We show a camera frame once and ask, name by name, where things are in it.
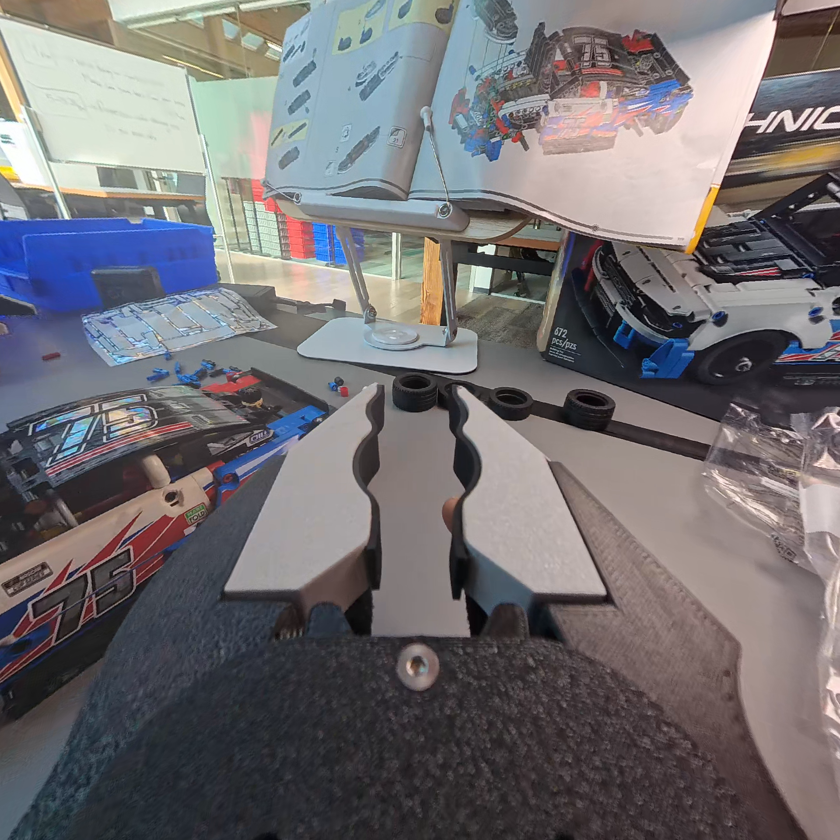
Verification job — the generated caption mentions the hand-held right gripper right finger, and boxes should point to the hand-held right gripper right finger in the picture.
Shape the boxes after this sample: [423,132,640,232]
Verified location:
[448,384,609,636]

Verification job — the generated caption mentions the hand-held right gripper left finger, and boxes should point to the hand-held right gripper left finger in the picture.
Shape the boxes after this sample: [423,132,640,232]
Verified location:
[224,382,387,636]

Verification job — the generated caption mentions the toy brick race car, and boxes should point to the toy brick race car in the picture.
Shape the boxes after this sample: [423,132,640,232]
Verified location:
[0,367,329,723]

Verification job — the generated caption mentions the grey desk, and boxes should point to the grey desk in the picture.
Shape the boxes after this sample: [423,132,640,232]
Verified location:
[0,282,840,840]

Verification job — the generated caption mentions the black toy tyre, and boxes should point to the black toy tyre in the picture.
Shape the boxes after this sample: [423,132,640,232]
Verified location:
[489,386,534,422]
[564,388,616,432]
[392,372,439,413]
[438,381,493,413]

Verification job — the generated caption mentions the pile of blue connector pins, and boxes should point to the pile of blue connector pins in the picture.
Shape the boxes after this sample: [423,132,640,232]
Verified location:
[146,357,231,385]

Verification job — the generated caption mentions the black power adapter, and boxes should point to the black power adapter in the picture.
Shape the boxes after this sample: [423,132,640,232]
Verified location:
[244,283,347,315]

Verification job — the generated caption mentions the holographic sticker sheet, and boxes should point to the holographic sticker sheet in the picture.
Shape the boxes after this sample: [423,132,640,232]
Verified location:
[82,287,278,366]

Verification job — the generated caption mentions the crumpled clear plastic bag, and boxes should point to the crumpled clear plastic bag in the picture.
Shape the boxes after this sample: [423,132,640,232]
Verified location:
[702,394,840,749]

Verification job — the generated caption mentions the stacked red blue storage bins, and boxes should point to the stacked red blue storage bins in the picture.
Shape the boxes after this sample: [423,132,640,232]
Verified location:
[223,177,395,260]

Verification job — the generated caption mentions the small black screen device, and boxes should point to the small black screen device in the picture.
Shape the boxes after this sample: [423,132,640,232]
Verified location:
[91,266,166,309]

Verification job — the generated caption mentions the car printed cardboard box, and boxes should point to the car printed cardboard box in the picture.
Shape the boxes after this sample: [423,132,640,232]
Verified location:
[538,0,840,421]

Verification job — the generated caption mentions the blue plastic bin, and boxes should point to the blue plastic bin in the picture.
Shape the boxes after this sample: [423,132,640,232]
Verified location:
[0,218,219,311]

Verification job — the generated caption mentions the brick instruction booklet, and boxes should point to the brick instruction booklet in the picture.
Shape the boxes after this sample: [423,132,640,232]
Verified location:
[266,0,778,253]

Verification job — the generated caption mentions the whiteboard with writing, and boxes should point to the whiteboard with writing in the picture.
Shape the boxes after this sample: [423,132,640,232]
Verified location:
[0,16,210,177]

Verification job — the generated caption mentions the wooden post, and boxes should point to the wooden post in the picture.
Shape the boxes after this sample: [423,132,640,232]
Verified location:
[420,236,448,327]

